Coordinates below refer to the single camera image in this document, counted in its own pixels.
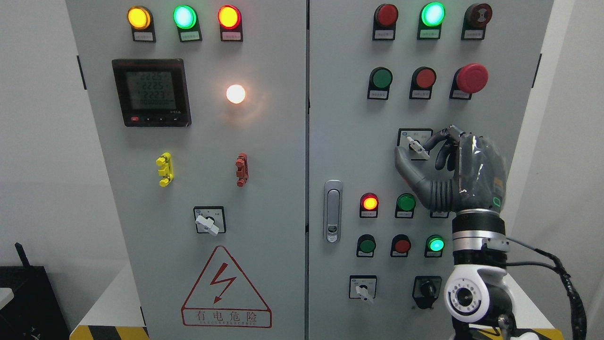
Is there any gray robotic right hand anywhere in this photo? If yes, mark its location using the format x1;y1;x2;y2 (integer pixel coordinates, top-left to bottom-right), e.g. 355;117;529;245
394;125;507;215

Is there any gray rotary switch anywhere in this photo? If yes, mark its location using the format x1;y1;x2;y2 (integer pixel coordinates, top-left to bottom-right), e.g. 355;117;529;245
397;128;433;161
349;275;378;304

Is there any lit green indicator lower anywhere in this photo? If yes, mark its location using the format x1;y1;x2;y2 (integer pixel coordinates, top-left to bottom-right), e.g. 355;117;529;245
424;234;445;258

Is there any green indicator middle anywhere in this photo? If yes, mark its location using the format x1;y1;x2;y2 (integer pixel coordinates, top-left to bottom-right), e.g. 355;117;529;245
394;192;417;218

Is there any red push button lower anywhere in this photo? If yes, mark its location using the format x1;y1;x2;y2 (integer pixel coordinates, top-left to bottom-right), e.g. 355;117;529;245
390;234;411;258

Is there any red push button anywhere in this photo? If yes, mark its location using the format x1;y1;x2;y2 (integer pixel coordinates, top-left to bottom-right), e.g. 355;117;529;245
409;67;436;100
390;234;411;258

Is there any red emergency stop button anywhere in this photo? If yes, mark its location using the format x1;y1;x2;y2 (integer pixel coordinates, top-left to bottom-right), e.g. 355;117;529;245
449;63;489;100

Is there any lit red indicator middle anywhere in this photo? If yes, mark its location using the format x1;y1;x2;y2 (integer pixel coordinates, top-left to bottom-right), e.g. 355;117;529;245
360;192;379;218

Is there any red push button upper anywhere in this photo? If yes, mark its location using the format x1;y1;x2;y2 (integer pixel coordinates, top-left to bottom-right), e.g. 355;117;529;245
409;67;436;100

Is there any green push button lower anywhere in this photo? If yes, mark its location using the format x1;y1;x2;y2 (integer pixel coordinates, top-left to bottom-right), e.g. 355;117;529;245
356;234;376;257

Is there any green push button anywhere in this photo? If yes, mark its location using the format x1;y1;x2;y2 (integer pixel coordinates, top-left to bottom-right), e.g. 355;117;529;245
367;67;393;100
356;234;376;257

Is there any green push button upper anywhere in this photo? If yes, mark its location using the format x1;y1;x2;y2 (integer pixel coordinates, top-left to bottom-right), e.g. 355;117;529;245
367;67;393;100

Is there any gray right cabinet door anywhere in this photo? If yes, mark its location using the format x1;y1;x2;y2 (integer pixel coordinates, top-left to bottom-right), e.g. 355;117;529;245
308;0;553;340

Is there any gray cabinet door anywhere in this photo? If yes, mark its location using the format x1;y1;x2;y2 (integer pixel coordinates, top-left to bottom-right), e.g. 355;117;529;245
66;0;307;340
308;0;553;340

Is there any dark red buzzer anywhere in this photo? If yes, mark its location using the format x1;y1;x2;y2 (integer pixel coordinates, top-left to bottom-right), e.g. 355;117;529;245
460;3;493;41

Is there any green lit indicator top right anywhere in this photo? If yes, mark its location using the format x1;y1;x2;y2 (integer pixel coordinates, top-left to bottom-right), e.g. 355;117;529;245
417;1;446;40

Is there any red indicator light top right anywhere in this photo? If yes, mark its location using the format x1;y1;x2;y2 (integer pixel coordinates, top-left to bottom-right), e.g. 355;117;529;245
372;4;399;41

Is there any red indicator light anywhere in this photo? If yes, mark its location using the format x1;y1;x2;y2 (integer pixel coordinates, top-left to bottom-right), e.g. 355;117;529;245
372;4;399;41
217;4;243;42

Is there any red terminal clip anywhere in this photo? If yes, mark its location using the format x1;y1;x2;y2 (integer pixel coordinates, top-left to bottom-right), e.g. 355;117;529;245
235;153;249;187

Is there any white glowing lamp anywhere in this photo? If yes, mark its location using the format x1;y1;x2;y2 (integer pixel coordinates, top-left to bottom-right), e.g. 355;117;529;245
225;84;246;105

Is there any electrical danger warning sticker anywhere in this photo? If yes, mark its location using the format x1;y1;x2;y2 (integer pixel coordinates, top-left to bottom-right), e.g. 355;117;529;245
181;245;272;328

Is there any gray left cabinet door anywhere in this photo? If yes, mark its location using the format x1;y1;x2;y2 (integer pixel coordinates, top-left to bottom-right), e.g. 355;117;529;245
66;0;307;340

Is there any red indicator light top left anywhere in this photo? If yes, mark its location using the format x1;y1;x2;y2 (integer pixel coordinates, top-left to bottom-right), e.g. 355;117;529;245
217;4;243;42

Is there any yellow terminal clip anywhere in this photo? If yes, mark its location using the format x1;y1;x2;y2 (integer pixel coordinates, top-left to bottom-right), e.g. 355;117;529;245
156;152;174;187

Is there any green indicator light top left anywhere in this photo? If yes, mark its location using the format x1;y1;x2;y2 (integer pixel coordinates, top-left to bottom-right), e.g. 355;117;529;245
173;5;202;43

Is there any digital power meter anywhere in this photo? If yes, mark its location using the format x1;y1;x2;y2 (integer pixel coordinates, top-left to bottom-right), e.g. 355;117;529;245
112;58;192;127

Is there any yellow indicator light top left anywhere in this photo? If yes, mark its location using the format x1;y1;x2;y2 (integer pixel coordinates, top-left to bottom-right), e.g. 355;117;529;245
127;6;157;43

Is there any black box with antenna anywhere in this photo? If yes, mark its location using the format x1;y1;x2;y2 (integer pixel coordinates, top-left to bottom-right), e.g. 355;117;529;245
0;243;70;340

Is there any black key selector switch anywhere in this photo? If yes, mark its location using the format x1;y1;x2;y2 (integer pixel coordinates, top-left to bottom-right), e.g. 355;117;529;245
412;276;442;309

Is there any silver door lock handle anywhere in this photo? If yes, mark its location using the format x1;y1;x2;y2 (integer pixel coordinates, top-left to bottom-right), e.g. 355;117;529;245
323;180;343;243

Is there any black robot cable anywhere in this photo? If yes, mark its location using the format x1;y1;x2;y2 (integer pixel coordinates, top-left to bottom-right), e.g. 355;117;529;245
505;236;587;340

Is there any gray rotary switch left door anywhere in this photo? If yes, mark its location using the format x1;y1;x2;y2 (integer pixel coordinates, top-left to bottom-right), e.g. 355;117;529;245
193;206;227;236

